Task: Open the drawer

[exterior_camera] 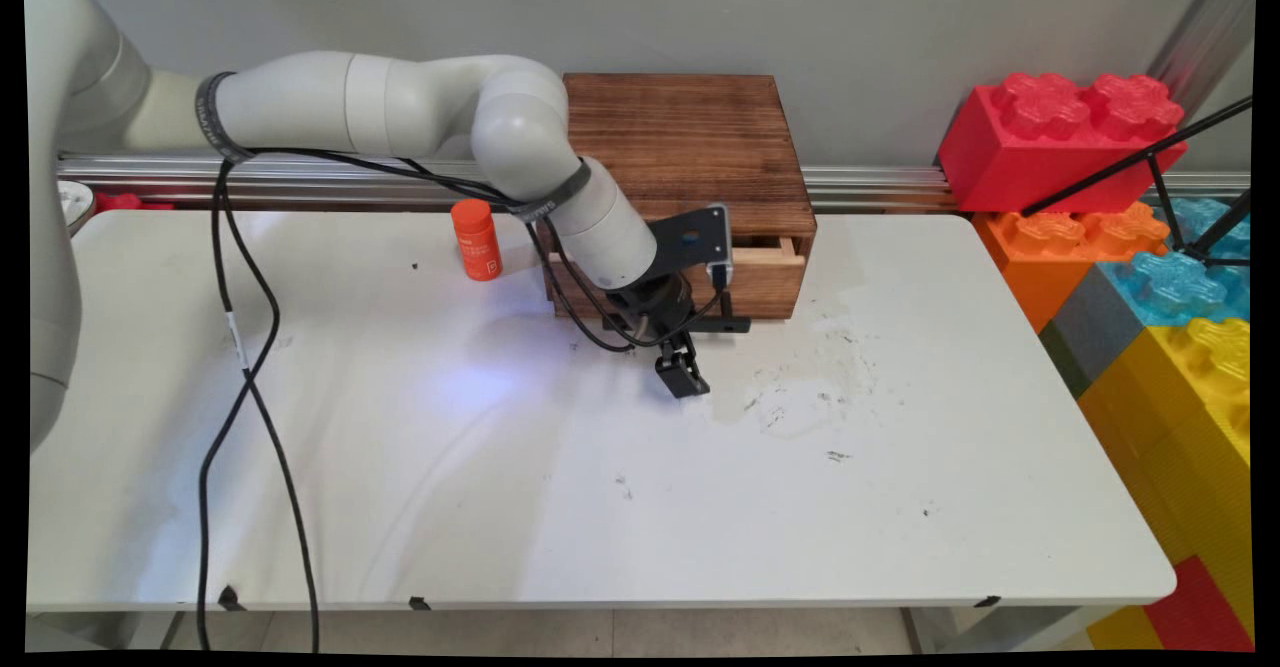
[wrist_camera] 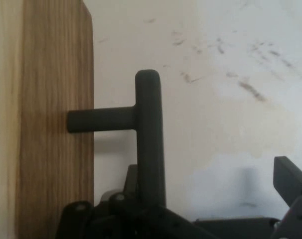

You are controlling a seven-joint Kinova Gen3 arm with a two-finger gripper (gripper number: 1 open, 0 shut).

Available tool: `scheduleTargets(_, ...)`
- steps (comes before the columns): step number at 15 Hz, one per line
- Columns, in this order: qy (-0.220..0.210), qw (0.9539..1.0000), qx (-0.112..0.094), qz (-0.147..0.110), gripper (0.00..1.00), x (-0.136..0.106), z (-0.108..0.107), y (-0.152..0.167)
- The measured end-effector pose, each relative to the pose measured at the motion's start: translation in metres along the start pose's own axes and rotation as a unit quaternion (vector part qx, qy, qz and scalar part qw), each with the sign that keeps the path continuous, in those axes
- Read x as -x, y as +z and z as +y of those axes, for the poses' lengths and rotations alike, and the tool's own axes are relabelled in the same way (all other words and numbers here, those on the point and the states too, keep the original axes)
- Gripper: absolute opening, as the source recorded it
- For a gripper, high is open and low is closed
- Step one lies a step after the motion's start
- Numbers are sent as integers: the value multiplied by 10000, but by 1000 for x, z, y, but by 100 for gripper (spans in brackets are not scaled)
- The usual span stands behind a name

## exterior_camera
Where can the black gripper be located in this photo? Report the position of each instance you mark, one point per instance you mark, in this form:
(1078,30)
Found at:
(655,309)

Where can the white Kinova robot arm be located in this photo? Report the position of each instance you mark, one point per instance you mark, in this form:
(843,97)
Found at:
(400,102)

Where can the dark brown wooden cabinet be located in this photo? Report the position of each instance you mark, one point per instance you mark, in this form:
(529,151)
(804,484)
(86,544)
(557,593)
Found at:
(690,137)

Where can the orange cylindrical bottle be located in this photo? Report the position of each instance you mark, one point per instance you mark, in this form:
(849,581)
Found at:
(477,240)

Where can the large orange toy brick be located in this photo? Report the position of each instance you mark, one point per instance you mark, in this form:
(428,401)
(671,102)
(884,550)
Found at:
(1040,257)

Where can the large grey toy brick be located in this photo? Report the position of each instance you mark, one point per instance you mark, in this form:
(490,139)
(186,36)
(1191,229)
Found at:
(1095,332)

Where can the large red toy brick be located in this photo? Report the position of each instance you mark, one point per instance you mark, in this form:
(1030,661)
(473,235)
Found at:
(1050,147)

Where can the large yellow toy brick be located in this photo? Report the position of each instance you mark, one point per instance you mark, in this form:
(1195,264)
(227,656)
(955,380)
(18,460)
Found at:
(1180,447)

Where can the translucent blue toy brick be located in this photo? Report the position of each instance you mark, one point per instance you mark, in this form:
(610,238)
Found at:
(1215,222)
(1180,287)

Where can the black tripod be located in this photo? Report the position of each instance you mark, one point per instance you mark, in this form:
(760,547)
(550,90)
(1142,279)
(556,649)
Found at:
(1165,162)

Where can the small red toy brick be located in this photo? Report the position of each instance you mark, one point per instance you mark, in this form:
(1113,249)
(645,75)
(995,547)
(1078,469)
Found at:
(1200,612)

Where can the flat red object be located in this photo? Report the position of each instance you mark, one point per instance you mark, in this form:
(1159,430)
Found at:
(130,202)

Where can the round grey metal disc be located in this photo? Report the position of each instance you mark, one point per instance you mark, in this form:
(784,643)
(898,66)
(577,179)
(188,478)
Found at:
(75,207)

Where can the black wrist camera mount plate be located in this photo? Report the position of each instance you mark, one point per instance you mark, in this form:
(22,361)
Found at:
(695,237)

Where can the horizontal aluminium rail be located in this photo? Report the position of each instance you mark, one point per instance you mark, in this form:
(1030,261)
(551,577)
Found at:
(880,187)

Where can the aluminium corner post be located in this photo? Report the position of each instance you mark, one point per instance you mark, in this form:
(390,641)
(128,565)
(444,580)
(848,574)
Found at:
(1205,27)

